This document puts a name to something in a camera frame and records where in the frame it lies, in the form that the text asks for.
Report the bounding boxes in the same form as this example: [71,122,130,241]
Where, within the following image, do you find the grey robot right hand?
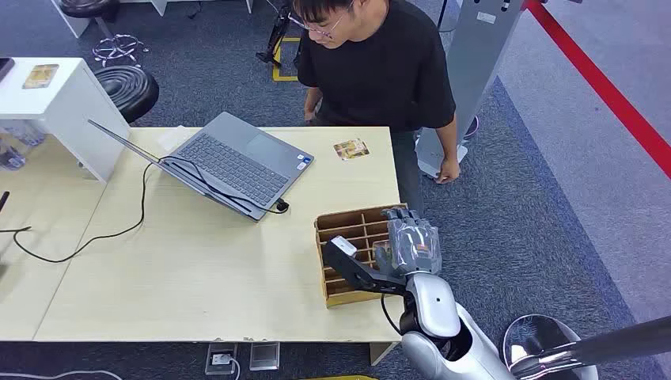
[374,206,443,279]

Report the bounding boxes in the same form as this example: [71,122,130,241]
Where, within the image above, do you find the person's left hand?
[434,158,461,185]

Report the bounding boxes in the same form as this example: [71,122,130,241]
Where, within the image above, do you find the wooden card organizer box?
[313,203,409,309]

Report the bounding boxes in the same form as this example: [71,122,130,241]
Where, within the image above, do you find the person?
[286,0,462,216]

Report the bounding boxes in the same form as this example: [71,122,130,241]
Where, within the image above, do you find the yellow floor tape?
[271,36,302,83]

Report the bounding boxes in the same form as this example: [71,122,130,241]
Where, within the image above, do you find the grey laptop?
[87,111,316,222]

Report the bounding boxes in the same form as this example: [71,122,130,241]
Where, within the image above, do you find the grey kiosk stand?
[415,0,525,180]

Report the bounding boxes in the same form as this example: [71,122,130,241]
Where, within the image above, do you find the wooden desk leg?
[369,341,400,367]

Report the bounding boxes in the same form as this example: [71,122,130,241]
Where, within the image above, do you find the red barrier belt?
[524,0,671,181]

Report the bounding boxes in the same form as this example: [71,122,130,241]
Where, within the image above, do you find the black ribbed round stool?
[93,65,161,125]

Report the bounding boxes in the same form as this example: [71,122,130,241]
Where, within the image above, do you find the metal floor plate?
[249,342,281,372]

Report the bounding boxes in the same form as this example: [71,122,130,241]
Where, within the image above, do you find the floor power socket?
[204,343,238,376]

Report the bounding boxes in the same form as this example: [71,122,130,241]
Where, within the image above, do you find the white shelf unit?
[0,57,132,184]

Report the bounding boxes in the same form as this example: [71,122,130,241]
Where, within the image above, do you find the black stool with chrome base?
[59,0,150,68]

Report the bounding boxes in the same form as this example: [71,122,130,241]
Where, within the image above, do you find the clear plastic container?
[0,140,26,172]
[2,119,47,149]

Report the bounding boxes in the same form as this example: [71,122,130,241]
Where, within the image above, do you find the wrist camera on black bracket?
[321,235,410,296]

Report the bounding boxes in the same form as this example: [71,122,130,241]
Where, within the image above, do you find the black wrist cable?
[380,293,404,336]

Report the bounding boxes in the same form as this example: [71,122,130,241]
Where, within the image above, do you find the chrome stanchion post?
[502,313,671,380]

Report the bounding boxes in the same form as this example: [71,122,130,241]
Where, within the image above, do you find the black laptop cable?
[0,154,290,264]

